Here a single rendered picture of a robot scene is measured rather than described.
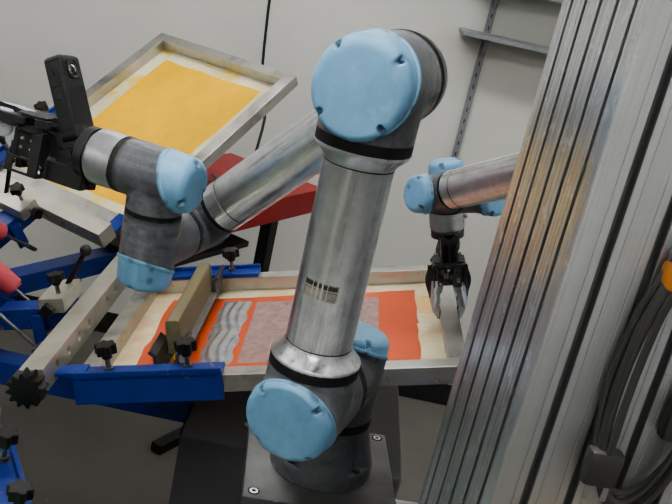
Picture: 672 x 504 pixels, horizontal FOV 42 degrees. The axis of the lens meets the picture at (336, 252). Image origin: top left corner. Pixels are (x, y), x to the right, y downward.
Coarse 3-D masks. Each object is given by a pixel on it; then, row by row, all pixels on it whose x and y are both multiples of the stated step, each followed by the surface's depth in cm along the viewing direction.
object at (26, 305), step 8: (8, 304) 203; (16, 304) 203; (24, 304) 203; (32, 304) 202; (72, 304) 201; (0, 312) 200; (8, 312) 200; (16, 312) 200; (24, 312) 200; (32, 312) 200; (0, 320) 201; (16, 320) 201; (24, 320) 201; (48, 320) 200; (56, 320) 200; (8, 328) 201; (24, 328) 201
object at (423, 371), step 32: (224, 288) 226; (256, 288) 226; (448, 288) 209; (128, 320) 203; (448, 320) 191; (448, 352) 176; (224, 384) 174; (256, 384) 174; (384, 384) 172; (416, 384) 172
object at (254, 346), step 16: (240, 336) 199; (256, 336) 198; (272, 336) 198; (400, 336) 193; (416, 336) 193; (144, 352) 194; (192, 352) 192; (240, 352) 191; (256, 352) 190; (400, 352) 186; (416, 352) 185
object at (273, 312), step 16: (256, 304) 217; (272, 304) 216; (288, 304) 215; (368, 304) 212; (384, 304) 211; (400, 304) 211; (160, 320) 211; (208, 320) 209; (256, 320) 207; (272, 320) 206; (288, 320) 206; (368, 320) 203; (384, 320) 202; (400, 320) 202; (416, 320) 201
